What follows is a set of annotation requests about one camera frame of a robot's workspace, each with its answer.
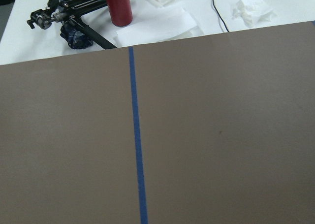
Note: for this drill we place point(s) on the dark blue crumpled cloth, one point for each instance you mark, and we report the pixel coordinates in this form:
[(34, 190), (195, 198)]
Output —
[(75, 38)]

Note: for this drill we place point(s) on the flat white paper towel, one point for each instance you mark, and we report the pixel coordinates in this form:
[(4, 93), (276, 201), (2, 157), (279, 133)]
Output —
[(169, 25)]

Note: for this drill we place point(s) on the red thermos bottle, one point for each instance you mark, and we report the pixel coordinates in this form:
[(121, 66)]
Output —
[(120, 12)]

